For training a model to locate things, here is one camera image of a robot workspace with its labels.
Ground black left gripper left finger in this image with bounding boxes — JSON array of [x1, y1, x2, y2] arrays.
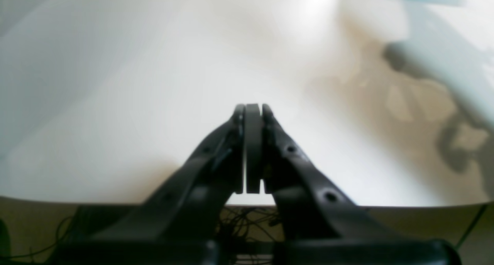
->
[[57, 105, 246, 265]]

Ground tangled black floor cables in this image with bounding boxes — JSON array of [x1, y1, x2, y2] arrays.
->
[[0, 205, 489, 265]]

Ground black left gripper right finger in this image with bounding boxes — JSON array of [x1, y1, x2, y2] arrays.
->
[[245, 105, 462, 265]]

